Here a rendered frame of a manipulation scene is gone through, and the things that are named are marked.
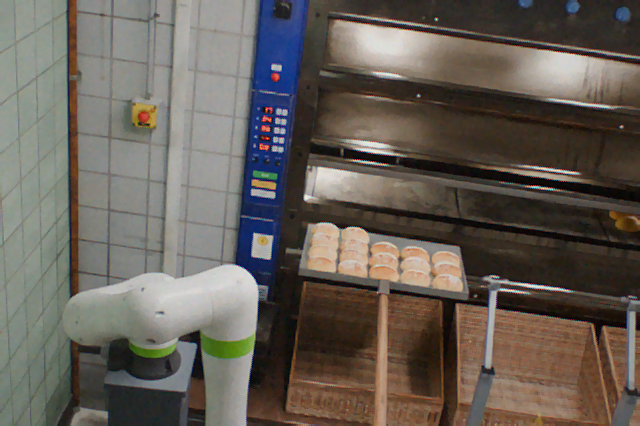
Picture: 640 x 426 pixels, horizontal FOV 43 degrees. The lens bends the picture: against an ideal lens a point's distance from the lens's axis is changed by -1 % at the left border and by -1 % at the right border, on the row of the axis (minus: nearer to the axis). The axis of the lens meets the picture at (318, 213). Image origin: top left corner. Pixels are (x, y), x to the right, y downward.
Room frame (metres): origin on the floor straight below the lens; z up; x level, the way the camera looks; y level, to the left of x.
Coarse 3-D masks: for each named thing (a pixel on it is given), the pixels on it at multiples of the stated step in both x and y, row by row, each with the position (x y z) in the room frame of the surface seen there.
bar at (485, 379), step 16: (496, 288) 2.42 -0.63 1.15; (512, 288) 2.43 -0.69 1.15; (528, 288) 2.43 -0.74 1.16; (544, 288) 2.43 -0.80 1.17; (560, 288) 2.44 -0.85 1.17; (624, 304) 2.43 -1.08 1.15; (480, 368) 2.24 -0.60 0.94; (480, 384) 2.21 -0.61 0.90; (480, 400) 2.21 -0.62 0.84; (624, 400) 2.20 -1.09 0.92; (480, 416) 2.21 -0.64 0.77; (624, 416) 2.20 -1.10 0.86
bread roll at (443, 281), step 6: (438, 276) 2.32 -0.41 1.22; (444, 276) 2.31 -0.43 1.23; (450, 276) 2.31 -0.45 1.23; (456, 276) 2.33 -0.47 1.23; (432, 282) 2.32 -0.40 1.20; (438, 282) 2.30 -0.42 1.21; (444, 282) 2.30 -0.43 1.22; (450, 282) 2.30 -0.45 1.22; (456, 282) 2.30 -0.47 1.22; (444, 288) 2.29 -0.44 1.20; (450, 288) 2.29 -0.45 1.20; (456, 288) 2.29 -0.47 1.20; (462, 288) 2.31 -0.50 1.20
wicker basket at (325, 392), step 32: (320, 288) 2.77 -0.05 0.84; (352, 288) 2.78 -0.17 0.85; (320, 320) 2.74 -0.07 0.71; (352, 320) 2.74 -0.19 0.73; (416, 320) 2.75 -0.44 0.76; (320, 352) 2.69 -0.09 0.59; (352, 352) 2.71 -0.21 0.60; (416, 352) 2.72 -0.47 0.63; (288, 384) 2.32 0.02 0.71; (320, 384) 2.31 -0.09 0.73; (352, 384) 2.52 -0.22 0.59; (416, 384) 2.57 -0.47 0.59; (320, 416) 2.31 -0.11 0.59; (352, 416) 2.32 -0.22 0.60; (416, 416) 2.38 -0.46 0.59
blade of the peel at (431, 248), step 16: (384, 240) 2.60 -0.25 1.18; (400, 240) 2.62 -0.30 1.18; (304, 256) 2.41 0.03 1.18; (336, 256) 2.43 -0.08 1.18; (368, 256) 2.47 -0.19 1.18; (400, 256) 2.50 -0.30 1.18; (304, 272) 2.29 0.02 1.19; (320, 272) 2.28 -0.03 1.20; (336, 272) 2.32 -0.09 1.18; (368, 272) 2.36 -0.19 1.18; (400, 272) 2.39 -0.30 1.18; (464, 272) 2.43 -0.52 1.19; (400, 288) 2.28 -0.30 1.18; (416, 288) 2.28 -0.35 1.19; (432, 288) 2.28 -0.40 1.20; (464, 288) 2.34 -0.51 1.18
